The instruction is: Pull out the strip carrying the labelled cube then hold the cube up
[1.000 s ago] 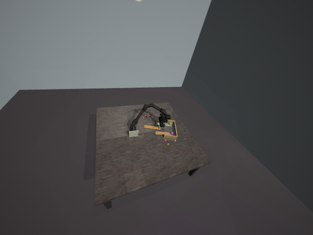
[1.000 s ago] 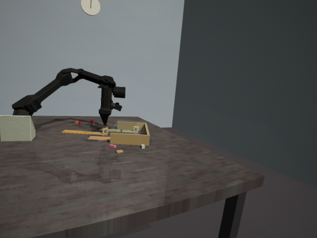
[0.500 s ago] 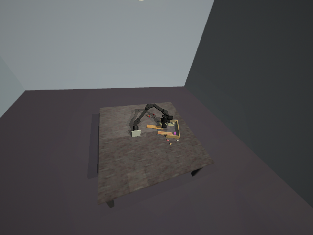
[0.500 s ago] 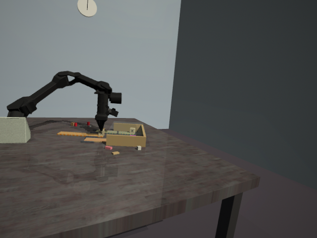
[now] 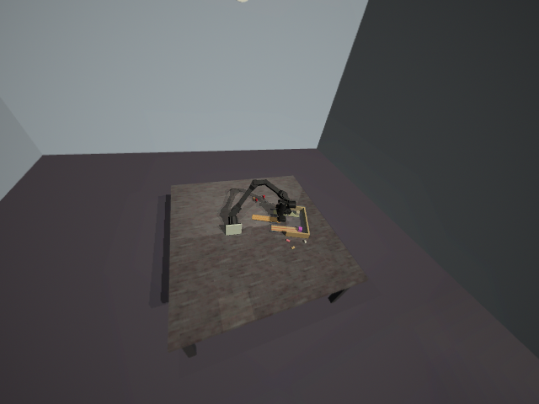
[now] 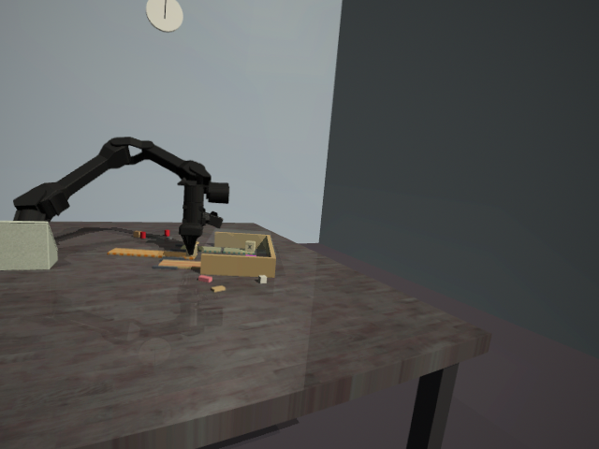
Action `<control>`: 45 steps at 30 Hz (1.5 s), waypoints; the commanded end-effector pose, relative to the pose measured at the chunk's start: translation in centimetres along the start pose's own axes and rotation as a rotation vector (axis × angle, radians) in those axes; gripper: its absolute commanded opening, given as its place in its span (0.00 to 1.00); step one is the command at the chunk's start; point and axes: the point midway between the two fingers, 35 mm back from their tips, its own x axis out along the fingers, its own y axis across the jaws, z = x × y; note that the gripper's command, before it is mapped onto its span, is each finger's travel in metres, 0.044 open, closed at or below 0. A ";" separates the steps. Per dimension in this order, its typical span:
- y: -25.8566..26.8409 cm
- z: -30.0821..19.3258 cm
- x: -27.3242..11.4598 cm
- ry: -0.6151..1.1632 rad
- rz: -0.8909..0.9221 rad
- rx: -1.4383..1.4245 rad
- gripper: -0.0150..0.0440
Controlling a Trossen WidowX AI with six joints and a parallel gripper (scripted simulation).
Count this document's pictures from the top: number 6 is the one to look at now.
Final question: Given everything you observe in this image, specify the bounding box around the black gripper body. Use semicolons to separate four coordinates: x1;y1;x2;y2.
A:
179;201;204;236

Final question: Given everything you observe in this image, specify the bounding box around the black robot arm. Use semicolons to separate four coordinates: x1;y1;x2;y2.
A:
13;137;229;223

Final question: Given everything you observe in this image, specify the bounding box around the tan strip with orange dots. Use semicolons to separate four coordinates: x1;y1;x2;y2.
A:
108;248;196;260

